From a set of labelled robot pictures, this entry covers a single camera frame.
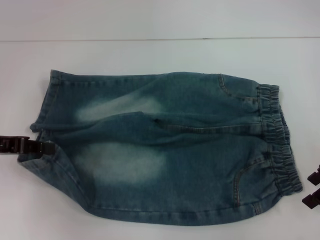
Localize blue denim shorts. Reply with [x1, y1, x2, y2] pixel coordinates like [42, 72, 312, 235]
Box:
[16, 69, 304, 221]

